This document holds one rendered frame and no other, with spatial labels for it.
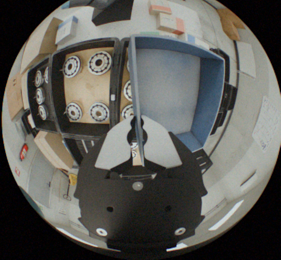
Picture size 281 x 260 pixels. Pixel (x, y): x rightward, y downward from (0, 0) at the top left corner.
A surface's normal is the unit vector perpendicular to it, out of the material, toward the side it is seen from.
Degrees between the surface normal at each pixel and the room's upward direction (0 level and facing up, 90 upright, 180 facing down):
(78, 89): 0
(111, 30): 0
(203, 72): 89
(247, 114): 90
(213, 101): 89
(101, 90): 0
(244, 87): 90
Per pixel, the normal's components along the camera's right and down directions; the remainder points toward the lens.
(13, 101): 1.00, -0.04
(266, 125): -0.99, 0.12
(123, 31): 0.16, 0.52
